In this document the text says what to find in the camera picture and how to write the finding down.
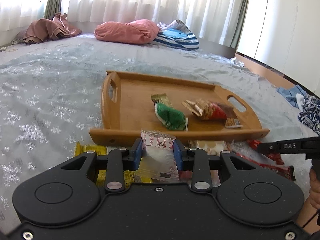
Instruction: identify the white wardrobe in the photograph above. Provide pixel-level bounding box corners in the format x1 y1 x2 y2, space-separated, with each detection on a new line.
238 0 319 95

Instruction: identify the brown nut bar packet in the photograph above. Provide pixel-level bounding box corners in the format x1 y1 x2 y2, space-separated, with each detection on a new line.
217 103 242 128

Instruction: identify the blue patterned clothing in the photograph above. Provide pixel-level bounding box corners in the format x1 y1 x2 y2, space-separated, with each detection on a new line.
297 94 320 135

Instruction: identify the light blue garment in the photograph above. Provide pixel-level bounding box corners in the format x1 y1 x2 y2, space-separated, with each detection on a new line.
277 85 308 111

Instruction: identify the person right hand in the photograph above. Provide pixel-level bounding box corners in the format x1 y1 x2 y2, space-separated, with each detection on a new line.
297 169 320 234

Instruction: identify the wooden bed frame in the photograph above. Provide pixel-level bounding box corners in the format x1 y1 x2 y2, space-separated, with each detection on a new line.
235 53 294 89

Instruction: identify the right green drape curtain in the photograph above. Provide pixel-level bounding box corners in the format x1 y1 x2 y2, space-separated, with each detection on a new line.
231 0 249 50

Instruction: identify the gold snack packet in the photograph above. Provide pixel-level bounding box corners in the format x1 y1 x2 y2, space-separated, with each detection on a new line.
151 94 172 107

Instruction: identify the mauve crumpled blanket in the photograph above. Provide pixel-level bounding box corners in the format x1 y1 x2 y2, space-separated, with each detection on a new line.
12 12 82 44

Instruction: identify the white red snack packet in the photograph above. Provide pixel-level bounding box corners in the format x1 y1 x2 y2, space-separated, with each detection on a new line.
137 130 179 183

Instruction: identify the green snack packet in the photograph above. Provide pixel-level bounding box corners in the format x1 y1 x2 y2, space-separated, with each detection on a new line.
155 103 188 131

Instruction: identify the yellow snack packet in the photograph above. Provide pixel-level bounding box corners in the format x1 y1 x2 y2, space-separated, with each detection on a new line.
74 139 152 192

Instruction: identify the pink pillow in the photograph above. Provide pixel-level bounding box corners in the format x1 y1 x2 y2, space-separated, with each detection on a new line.
94 19 159 44

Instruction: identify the wooden serving tray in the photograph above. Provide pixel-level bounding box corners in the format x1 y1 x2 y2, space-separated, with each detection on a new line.
89 70 270 147

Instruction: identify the white crumpled plastic bag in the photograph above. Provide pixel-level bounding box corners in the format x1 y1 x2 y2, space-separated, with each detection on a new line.
230 57 245 68

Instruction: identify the long red snack wrapper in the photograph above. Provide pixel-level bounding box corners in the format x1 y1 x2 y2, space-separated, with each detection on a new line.
236 153 296 181

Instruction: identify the red peanut snack bag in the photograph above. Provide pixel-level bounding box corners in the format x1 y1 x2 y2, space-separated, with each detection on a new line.
182 99 227 121

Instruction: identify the blue striped pillow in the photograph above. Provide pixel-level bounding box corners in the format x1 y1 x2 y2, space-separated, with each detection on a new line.
150 20 200 50

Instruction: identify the light blue bedspread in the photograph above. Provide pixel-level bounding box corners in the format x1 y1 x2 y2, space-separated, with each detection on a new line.
1 35 314 233

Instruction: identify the white sheer curtain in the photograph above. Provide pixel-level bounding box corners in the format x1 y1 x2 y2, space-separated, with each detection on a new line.
1 0 242 47

